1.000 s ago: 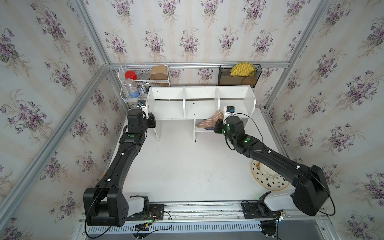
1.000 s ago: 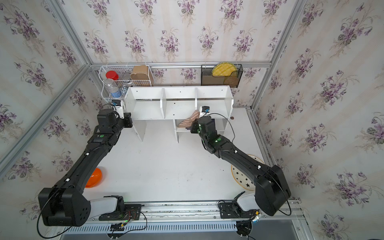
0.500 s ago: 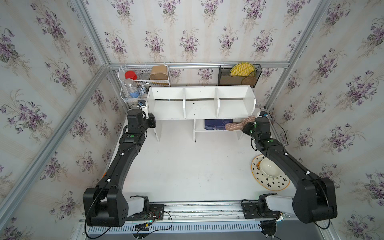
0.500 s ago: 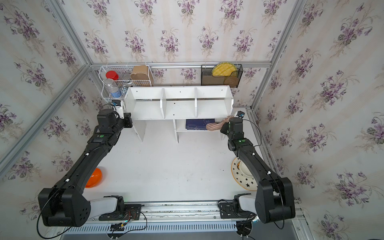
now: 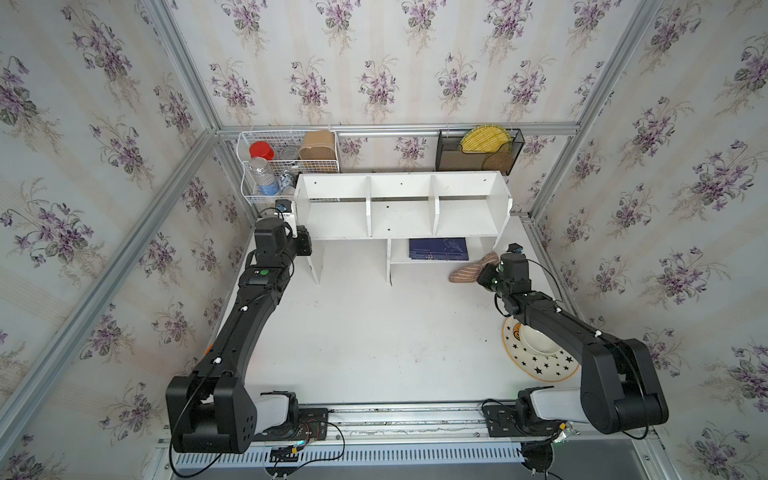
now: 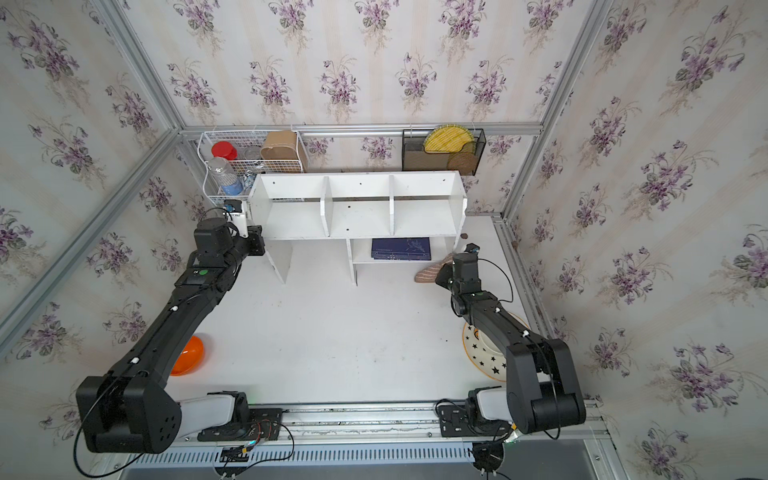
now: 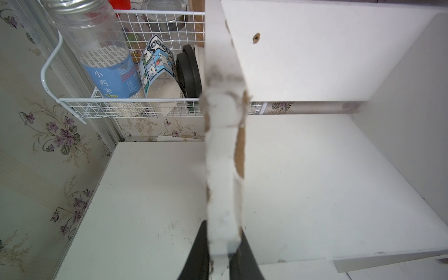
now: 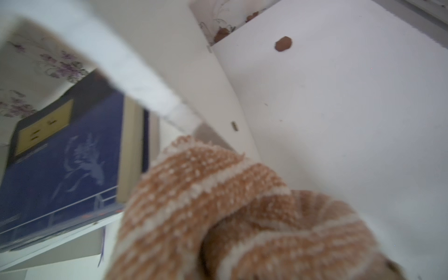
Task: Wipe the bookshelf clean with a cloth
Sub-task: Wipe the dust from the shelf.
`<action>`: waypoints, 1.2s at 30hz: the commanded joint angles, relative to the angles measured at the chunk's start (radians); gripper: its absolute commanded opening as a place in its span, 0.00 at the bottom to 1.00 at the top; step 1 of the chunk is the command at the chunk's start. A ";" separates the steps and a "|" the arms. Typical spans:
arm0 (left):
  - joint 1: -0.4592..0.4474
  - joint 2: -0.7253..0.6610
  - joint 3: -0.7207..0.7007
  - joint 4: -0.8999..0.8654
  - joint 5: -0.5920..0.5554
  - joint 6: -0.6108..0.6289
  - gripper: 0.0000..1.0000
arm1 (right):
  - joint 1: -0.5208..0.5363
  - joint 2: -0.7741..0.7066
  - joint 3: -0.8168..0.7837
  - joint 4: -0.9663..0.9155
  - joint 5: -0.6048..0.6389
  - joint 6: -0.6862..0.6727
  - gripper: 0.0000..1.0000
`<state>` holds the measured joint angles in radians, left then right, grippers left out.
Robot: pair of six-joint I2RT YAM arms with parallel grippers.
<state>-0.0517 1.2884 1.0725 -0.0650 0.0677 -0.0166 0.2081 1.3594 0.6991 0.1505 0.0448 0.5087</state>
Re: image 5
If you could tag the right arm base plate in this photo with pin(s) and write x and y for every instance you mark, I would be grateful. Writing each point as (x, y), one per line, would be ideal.
(504, 420)

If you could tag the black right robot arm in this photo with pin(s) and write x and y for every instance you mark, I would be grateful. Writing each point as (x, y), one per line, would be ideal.
(619, 387)

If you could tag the black mesh basket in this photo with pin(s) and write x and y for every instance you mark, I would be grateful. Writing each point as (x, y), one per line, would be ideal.
(450, 157)

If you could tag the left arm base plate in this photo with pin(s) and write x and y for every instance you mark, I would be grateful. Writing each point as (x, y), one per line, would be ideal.
(311, 424)

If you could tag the clear plastic bottle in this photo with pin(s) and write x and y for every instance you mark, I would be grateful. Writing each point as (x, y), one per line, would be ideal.
(264, 176)

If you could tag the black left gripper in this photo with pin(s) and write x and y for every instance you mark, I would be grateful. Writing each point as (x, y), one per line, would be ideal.
(306, 241)

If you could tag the red lid jar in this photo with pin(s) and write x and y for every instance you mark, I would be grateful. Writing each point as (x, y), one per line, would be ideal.
(261, 149)

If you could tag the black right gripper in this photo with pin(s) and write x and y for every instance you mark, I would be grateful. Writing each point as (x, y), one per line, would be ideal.
(484, 272)

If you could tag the star patterned plate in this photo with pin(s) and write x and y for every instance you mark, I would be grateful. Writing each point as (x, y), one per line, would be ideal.
(549, 369)

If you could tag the white wire basket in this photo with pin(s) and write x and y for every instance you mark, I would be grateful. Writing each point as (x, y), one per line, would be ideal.
(286, 165)

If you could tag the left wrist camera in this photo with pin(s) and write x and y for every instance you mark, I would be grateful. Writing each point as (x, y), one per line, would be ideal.
(285, 211)

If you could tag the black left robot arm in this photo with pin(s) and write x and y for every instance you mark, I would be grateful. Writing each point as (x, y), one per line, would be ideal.
(210, 409)

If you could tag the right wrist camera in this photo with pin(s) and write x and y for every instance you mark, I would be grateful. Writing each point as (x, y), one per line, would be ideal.
(515, 249)

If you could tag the round brown woven coaster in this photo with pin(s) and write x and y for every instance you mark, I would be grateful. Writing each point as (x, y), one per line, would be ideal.
(502, 162)

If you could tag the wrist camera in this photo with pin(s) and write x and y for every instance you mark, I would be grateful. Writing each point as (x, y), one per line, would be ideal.
(515, 249)
(285, 211)

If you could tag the small circuit board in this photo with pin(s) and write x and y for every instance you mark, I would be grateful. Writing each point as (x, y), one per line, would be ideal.
(284, 455)

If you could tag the brown cardboard box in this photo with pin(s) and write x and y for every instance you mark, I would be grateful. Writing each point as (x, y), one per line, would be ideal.
(318, 152)

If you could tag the white ceramic bowl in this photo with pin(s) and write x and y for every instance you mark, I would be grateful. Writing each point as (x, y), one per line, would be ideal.
(537, 342)

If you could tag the yellow woven mat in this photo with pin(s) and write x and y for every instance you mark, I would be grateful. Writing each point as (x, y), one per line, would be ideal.
(485, 139)

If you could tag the white wooden bookshelf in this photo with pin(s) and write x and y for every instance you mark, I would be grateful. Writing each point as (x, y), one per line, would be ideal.
(392, 208)

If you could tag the dark blue book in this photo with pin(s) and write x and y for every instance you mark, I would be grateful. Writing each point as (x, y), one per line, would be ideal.
(439, 249)

